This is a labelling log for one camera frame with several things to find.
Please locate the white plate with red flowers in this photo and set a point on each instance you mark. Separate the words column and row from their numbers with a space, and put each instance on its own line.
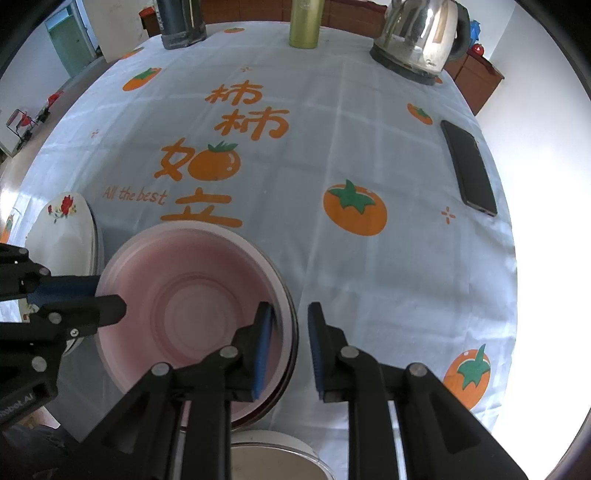
column 60, row 244

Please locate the green thermos bottle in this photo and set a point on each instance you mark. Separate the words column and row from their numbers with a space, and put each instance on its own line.
column 304, row 23

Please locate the white plate with pink flowers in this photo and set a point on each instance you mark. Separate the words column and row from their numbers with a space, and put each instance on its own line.
column 97, row 249

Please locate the metal frame cart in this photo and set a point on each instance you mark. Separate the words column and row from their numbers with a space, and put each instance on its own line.
column 21, row 124

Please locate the red ornament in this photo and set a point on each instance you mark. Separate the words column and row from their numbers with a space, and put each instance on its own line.
column 478, row 50

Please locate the white bowl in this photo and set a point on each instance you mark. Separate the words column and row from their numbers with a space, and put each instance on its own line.
column 277, row 461

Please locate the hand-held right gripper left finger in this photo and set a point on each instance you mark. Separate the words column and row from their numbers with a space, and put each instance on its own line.
column 263, row 350

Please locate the blue object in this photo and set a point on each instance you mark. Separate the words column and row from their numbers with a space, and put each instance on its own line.
column 476, row 31

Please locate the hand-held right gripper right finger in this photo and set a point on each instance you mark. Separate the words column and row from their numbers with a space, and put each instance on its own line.
column 316, row 350

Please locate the stainless steel electric kettle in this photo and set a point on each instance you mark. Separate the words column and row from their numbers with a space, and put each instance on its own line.
column 420, row 27

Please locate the black smartphone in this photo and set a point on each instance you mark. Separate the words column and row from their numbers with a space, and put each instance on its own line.
column 468, row 166

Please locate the green door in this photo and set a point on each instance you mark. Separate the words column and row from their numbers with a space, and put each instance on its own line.
column 69, row 41

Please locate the persimmon print tablecloth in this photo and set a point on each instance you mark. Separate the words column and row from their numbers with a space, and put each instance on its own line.
column 369, row 277

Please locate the dark grey container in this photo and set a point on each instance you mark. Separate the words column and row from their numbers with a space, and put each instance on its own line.
column 180, row 23

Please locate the black kettle base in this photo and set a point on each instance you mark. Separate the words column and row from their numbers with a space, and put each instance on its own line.
column 401, row 64

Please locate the small red object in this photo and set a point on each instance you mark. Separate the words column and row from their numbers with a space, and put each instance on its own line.
column 55, row 98

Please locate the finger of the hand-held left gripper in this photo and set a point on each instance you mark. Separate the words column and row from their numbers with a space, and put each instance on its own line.
column 106, row 309
column 69, row 288

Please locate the pink plastic bowl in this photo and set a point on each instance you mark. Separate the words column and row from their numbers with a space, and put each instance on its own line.
column 194, row 295

